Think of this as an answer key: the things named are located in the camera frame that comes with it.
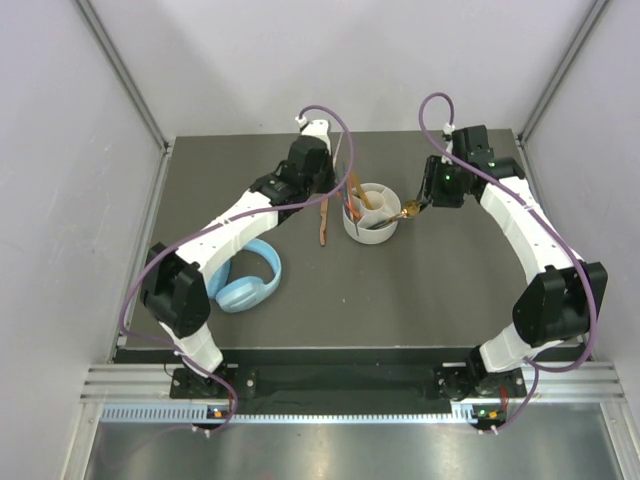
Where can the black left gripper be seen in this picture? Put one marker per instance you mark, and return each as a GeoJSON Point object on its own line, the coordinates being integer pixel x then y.
{"type": "Point", "coordinates": [328, 163]}

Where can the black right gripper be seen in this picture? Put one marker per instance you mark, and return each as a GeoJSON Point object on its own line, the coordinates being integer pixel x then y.
{"type": "Point", "coordinates": [431, 189]}

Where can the copper utensil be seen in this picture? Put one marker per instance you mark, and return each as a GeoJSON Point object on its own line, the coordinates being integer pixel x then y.
{"type": "Point", "coordinates": [324, 210]}

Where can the gold spoon green handle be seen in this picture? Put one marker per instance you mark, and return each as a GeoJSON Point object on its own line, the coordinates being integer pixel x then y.
{"type": "Point", "coordinates": [410, 209]}

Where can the dark teal chopstick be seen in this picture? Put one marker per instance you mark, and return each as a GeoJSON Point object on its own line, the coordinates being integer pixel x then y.
{"type": "Point", "coordinates": [355, 217]}

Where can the gold fork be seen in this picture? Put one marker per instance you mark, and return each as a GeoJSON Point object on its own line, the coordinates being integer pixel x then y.
{"type": "Point", "coordinates": [355, 184]}

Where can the white divided round container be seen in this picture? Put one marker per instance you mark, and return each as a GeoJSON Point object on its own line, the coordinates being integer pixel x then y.
{"type": "Point", "coordinates": [385, 203]}

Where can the light blue headphones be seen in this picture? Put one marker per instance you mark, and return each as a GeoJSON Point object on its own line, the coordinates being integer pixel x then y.
{"type": "Point", "coordinates": [246, 292]}

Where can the silver copper chopstick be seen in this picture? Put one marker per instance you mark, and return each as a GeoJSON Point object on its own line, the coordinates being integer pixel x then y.
{"type": "Point", "coordinates": [338, 162]}

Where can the orange chopstick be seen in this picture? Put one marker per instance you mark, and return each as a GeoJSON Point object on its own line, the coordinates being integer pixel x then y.
{"type": "Point", "coordinates": [351, 199]}

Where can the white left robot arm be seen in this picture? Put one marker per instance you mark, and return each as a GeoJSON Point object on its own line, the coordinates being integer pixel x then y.
{"type": "Point", "coordinates": [179, 284]}

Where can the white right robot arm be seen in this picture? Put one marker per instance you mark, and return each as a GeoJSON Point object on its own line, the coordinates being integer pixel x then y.
{"type": "Point", "coordinates": [562, 289]}

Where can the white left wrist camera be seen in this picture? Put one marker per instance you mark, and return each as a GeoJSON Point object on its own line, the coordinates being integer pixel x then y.
{"type": "Point", "coordinates": [318, 129]}

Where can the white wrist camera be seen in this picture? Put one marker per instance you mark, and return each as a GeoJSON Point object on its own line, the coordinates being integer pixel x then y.
{"type": "Point", "coordinates": [447, 132]}
{"type": "Point", "coordinates": [318, 129]}

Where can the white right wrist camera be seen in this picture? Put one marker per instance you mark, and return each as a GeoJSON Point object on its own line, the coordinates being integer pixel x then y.
{"type": "Point", "coordinates": [447, 132]}

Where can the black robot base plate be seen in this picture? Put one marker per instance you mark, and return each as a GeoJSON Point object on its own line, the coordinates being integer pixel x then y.
{"type": "Point", "coordinates": [430, 374]}

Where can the aluminium frame rail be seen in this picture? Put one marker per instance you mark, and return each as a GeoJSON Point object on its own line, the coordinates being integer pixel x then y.
{"type": "Point", "coordinates": [108, 48]}

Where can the grey slotted cable duct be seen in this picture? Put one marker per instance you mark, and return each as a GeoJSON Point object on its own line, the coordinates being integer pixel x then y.
{"type": "Point", "coordinates": [168, 413]}

